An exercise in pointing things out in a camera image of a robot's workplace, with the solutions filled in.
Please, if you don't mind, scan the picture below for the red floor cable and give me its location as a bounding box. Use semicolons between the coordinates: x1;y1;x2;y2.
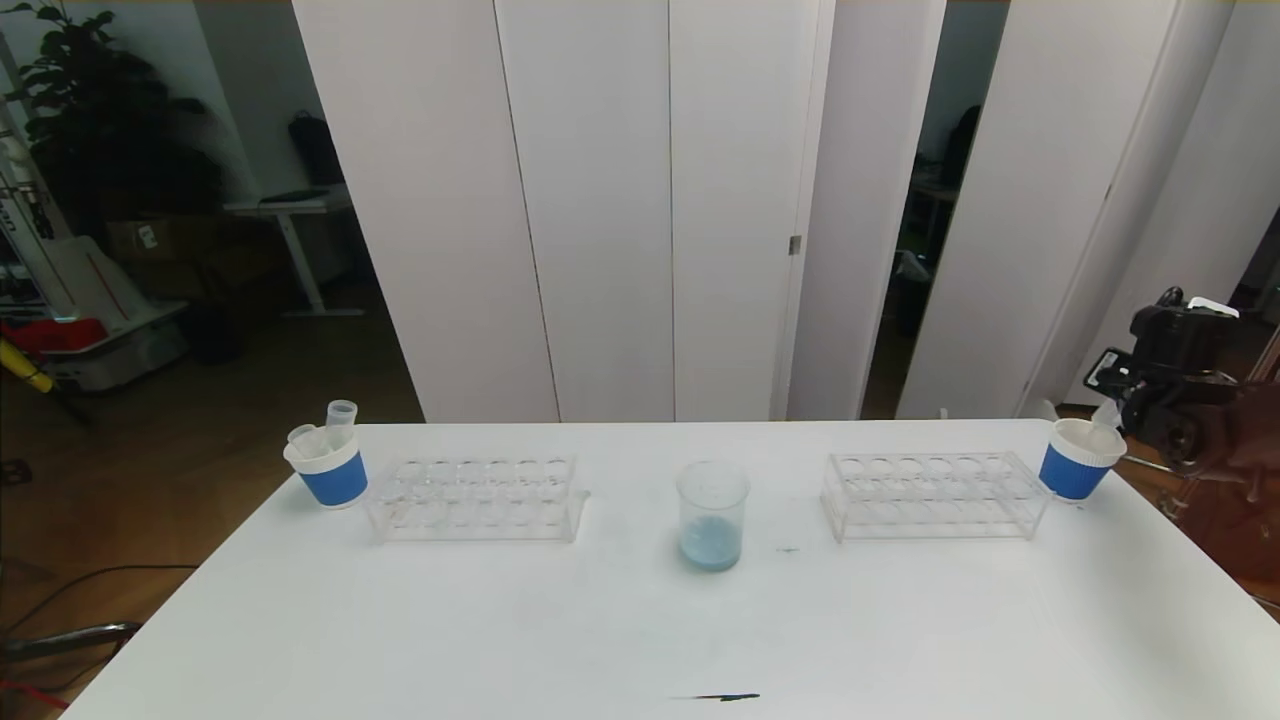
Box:
0;680;71;711

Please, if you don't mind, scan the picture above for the white office desk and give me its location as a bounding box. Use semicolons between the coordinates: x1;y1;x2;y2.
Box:
225;185;366;321

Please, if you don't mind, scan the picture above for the black backpack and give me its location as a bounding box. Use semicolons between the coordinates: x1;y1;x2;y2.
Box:
290;112;346;189

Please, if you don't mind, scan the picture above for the black floor cable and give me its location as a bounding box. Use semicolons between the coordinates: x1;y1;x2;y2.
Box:
0;565;201;641

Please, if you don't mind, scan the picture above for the clear plastic beaker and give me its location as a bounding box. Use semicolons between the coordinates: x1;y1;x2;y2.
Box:
676;460;751;573

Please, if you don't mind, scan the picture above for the grey metal chair leg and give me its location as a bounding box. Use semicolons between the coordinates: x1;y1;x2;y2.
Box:
0;620;143;661

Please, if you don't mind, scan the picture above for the brown cardboard box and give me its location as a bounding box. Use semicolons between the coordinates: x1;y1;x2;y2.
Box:
108;218;216;263

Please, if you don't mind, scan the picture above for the clear acrylic test tube rack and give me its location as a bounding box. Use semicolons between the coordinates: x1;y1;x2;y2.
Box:
820;450;1051;542
368;455;591;544

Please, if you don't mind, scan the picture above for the white machine base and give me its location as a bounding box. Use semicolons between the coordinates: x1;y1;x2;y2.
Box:
45;235;191;393

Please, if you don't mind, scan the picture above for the yellow handled tool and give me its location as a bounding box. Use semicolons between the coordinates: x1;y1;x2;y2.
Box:
0;335;56;396

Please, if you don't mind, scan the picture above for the dark green potted plant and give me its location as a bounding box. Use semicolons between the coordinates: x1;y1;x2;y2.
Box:
5;0;226;241

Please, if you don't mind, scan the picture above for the blue and white cup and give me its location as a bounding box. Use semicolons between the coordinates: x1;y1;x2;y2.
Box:
1038;418;1128;501
283;427;369;510

